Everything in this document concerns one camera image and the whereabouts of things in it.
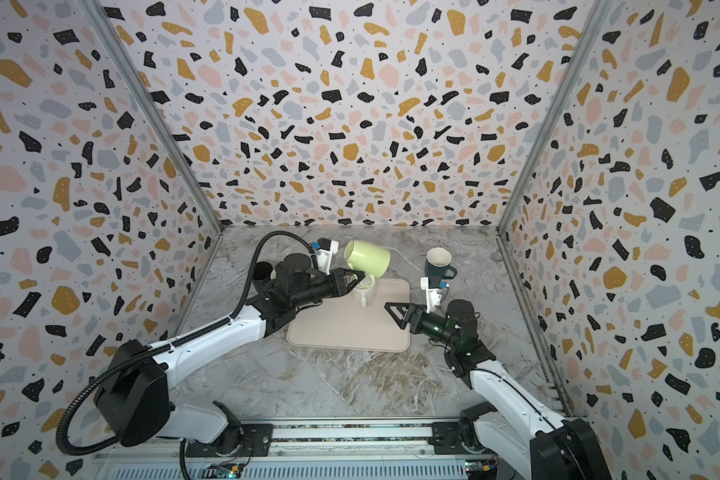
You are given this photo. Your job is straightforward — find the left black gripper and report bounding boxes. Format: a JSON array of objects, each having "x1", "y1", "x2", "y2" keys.
[{"x1": 291, "y1": 269, "x2": 367, "y2": 312}]

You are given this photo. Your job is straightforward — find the white cream mug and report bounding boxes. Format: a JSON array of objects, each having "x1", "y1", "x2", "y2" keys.
[{"x1": 350, "y1": 275, "x2": 376, "y2": 308}]

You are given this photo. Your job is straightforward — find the light green mug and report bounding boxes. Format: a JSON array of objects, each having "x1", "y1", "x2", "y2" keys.
[{"x1": 343, "y1": 240, "x2": 391, "y2": 289}]

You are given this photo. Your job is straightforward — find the dark green faceted mug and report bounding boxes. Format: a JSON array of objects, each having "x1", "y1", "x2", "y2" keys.
[{"x1": 425, "y1": 247, "x2": 458, "y2": 288}]

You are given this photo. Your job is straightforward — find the black mug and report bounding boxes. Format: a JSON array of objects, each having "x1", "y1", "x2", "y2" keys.
[{"x1": 251, "y1": 261, "x2": 274, "y2": 294}]

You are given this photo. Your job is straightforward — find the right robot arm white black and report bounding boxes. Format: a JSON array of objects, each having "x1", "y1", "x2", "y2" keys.
[{"x1": 385, "y1": 299, "x2": 611, "y2": 479}]

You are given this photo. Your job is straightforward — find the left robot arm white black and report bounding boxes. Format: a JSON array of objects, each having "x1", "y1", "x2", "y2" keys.
[{"x1": 94, "y1": 253, "x2": 366, "y2": 456}]

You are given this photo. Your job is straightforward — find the beige plastic tray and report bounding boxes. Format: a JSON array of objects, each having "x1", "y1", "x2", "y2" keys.
[{"x1": 286, "y1": 278, "x2": 411, "y2": 353}]

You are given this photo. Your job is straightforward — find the right circuit board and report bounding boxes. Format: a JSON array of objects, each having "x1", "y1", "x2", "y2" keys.
[{"x1": 465, "y1": 459, "x2": 498, "y2": 480}]

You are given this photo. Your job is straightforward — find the circuit board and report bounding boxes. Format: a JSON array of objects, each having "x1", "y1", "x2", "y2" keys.
[
  {"x1": 202, "y1": 463, "x2": 244, "y2": 479},
  {"x1": 465, "y1": 459, "x2": 498, "y2": 480}
]

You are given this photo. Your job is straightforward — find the left circuit board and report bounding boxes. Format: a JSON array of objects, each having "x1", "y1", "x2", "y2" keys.
[{"x1": 202, "y1": 463, "x2": 244, "y2": 479}]

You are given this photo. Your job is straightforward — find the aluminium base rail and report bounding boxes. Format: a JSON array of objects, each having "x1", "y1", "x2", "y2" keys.
[{"x1": 89, "y1": 414, "x2": 523, "y2": 479}]

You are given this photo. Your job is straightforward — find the black corrugated cable conduit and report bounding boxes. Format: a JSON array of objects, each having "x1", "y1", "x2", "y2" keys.
[{"x1": 55, "y1": 230, "x2": 319, "y2": 457}]

